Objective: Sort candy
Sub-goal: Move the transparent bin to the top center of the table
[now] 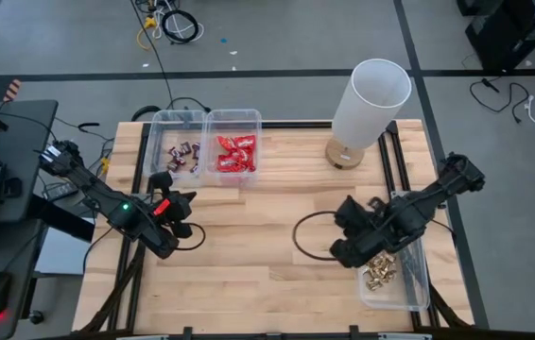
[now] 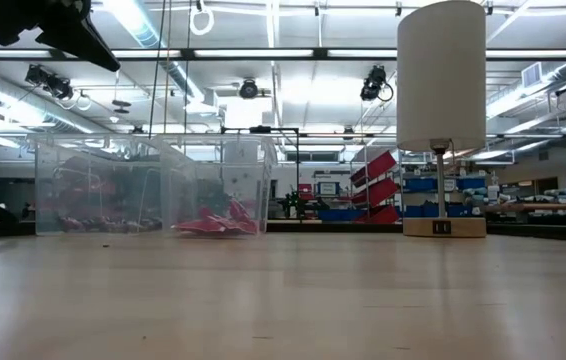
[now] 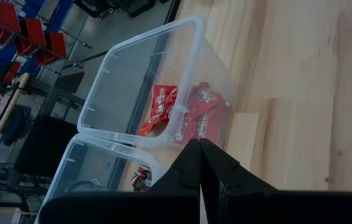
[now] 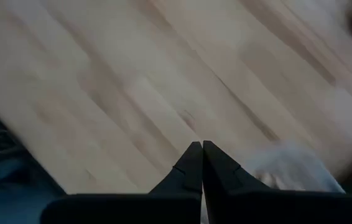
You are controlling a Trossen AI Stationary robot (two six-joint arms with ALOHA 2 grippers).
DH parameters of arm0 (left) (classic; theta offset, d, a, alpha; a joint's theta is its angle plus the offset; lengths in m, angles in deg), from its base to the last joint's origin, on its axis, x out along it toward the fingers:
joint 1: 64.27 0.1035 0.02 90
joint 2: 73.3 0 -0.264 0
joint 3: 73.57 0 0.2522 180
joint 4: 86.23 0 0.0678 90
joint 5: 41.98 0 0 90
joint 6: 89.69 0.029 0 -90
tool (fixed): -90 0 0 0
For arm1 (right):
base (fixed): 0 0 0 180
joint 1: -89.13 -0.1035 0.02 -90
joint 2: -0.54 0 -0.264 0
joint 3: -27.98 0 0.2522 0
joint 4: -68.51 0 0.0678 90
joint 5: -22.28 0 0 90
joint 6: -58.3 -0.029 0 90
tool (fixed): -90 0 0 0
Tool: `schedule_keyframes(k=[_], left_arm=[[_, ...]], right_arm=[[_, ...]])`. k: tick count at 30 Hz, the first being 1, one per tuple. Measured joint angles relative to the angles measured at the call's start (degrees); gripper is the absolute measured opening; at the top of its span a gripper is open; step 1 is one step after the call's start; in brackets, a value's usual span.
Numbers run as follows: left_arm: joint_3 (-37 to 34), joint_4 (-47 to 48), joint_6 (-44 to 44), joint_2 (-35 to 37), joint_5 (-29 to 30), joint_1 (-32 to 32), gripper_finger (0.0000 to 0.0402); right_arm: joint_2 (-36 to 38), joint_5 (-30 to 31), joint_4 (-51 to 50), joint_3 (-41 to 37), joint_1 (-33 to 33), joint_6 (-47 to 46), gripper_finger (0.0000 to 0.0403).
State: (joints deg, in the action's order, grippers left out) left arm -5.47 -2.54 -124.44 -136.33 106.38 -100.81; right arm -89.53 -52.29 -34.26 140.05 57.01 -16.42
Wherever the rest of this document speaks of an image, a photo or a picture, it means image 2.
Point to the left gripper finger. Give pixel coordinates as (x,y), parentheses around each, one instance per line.
(83,45)

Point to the brown Snickers mini bar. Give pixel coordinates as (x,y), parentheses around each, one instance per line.
(70,224)
(140,226)
(105,225)

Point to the red candy packet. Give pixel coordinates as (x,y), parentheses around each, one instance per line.
(198,228)
(239,211)
(206,214)
(240,229)

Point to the black overhead light bar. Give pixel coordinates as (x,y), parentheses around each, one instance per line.
(263,54)

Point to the white column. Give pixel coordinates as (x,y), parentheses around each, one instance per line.
(242,170)

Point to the long wooden table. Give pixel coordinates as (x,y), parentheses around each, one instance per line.
(293,220)

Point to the small framed monitor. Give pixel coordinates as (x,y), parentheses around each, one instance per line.
(328,188)

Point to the low blue bin row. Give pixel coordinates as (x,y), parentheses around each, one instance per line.
(343,215)

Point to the white shade wooden base lamp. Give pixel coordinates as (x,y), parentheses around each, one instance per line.
(440,75)

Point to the blue storage bin shelf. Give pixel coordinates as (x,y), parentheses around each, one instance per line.
(420,185)

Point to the wooden workbench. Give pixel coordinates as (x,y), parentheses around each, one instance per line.
(538,206)

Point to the black hanging camera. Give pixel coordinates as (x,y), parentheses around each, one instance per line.
(374,82)
(249,90)
(48,82)

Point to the silver ceiling duct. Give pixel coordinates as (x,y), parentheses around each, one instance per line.
(138,25)

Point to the black metal stand frame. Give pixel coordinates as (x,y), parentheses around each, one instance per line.
(260,130)

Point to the white wall vent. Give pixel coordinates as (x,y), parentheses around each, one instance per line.
(532,75)

